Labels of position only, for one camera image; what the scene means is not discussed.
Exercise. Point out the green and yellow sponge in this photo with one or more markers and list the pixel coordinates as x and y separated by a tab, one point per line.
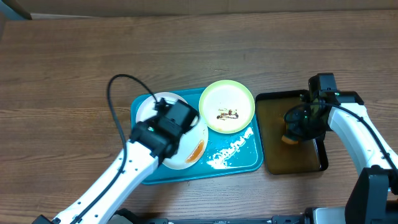
290	139

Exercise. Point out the green rimmed white plate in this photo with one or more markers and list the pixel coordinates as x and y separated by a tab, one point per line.
227	106

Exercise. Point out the black tray with brown water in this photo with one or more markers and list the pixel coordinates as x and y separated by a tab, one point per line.
280	157

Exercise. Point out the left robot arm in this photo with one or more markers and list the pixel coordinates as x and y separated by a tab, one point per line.
150	142

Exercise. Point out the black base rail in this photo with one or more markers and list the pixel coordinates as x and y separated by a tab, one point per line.
277	219

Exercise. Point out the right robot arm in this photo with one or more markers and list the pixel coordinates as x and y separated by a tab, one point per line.
375	161

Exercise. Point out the teal plastic serving tray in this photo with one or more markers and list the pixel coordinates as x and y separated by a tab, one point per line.
224	154

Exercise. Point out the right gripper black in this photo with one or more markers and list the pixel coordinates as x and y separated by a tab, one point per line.
295	129

